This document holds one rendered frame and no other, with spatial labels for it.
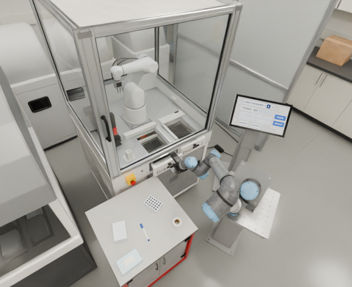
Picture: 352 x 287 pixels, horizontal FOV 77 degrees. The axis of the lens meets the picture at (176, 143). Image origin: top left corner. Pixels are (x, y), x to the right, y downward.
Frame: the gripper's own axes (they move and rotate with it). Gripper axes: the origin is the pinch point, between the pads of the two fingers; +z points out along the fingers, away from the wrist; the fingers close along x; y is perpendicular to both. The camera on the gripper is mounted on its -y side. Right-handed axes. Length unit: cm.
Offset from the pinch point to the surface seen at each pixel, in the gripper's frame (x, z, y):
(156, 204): -24.9, 2.2, 21.4
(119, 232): -58, -4, 23
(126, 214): -48, 7, 17
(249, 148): 99, 19, 25
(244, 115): 86, -10, -10
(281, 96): 170, 8, -11
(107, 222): -61, 8, 15
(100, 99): -42, -54, -51
